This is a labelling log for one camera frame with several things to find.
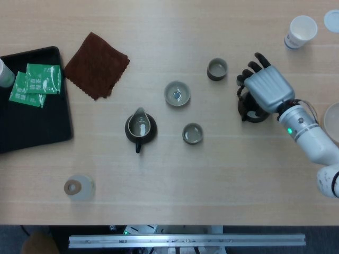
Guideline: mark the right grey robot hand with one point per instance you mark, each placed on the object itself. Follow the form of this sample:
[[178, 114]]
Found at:
[[270, 87]]

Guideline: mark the black teapot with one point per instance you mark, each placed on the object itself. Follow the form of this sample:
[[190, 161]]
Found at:
[[254, 119]]

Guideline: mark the dark ceramic teacup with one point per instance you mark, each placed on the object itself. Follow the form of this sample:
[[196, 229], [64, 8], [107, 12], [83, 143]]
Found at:
[[217, 76], [192, 141]]

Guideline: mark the white paper cup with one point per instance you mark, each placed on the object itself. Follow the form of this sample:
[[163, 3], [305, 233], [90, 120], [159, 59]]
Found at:
[[298, 37]]

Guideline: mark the beige bowl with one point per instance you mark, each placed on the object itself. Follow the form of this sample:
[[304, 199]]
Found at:
[[332, 121]]

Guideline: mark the grey tea bowl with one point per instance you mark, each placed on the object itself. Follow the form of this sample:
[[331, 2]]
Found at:
[[169, 92]]

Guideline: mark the dark ceramic pitcher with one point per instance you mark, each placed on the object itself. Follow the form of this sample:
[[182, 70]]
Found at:
[[152, 132]]

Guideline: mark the brown cloth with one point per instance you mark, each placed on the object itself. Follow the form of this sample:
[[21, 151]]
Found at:
[[95, 66]]

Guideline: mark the frosted jar with wooden lid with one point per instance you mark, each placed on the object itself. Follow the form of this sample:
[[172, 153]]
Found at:
[[86, 189]]

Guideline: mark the green tea packet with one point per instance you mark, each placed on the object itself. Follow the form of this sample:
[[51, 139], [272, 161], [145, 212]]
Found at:
[[43, 79], [23, 98]]

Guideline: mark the black plastic tray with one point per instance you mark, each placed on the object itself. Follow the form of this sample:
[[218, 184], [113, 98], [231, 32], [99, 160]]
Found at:
[[34, 127]]

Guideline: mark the white frosted bottle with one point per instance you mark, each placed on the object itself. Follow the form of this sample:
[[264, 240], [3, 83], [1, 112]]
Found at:
[[5, 75]]

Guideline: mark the aluminium rail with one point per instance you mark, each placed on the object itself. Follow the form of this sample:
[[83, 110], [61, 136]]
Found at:
[[159, 240]]

